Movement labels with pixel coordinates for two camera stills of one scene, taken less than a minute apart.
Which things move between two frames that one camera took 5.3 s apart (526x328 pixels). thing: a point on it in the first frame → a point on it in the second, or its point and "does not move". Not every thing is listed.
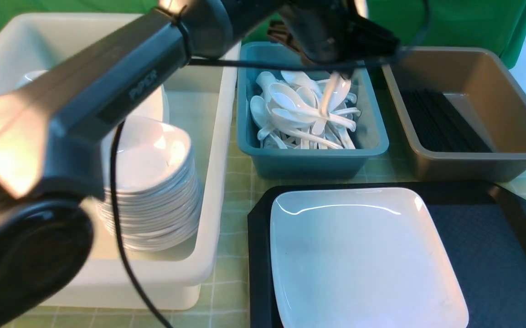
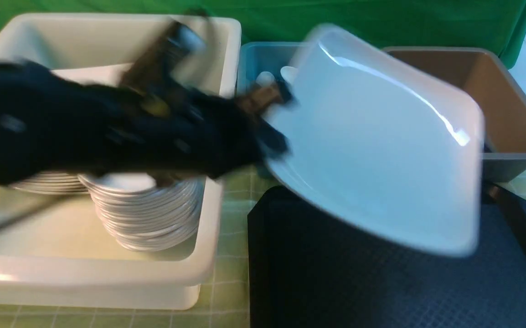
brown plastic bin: (476, 81) does not move
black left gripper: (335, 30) → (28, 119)
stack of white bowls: (158, 192) does not move
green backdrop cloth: (484, 25) does not move
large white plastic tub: (201, 105) does not move
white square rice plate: (361, 257) → (382, 142)
